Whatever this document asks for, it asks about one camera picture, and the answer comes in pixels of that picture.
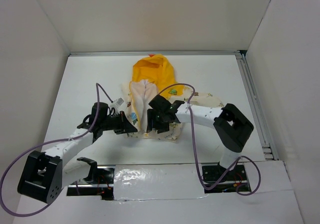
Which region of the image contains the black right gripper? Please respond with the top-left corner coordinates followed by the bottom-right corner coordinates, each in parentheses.
top-left (146, 108), bottom-right (170, 133)

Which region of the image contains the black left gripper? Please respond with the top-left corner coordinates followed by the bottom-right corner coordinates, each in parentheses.
top-left (100, 110), bottom-right (137, 134)

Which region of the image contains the dinosaur print hooded baby jacket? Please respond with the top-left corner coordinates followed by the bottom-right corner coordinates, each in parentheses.
top-left (121, 54), bottom-right (224, 142)

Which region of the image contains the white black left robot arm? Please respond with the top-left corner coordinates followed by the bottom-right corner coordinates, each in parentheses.
top-left (17, 102), bottom-right (137, 204)

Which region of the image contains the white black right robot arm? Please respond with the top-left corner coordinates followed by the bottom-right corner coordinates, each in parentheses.
top-left (147, 95), bottom-right (254, 180)

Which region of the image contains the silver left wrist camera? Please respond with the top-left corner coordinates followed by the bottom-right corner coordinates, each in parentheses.
top-left (113, 98), bottom-right (125, 107)

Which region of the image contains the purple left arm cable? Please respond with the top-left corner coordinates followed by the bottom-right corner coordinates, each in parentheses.
top-left (0, 83), bottom-right (118, 217)

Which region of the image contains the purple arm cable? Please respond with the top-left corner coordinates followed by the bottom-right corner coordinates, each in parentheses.
top-left (0, 83), bottom-right (118, 217)
top-left (156, 83), bottom-right (262, 196)

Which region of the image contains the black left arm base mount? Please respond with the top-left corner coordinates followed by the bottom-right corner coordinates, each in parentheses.
top-left (65, 157), bottom-right (116, 200)

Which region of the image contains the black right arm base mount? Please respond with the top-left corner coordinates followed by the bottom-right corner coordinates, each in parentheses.
top-left (199, 162), bottom-right (252, 192)

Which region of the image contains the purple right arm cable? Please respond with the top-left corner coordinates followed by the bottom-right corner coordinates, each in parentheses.
top-left (156, 83), bottom-right (262, 196)

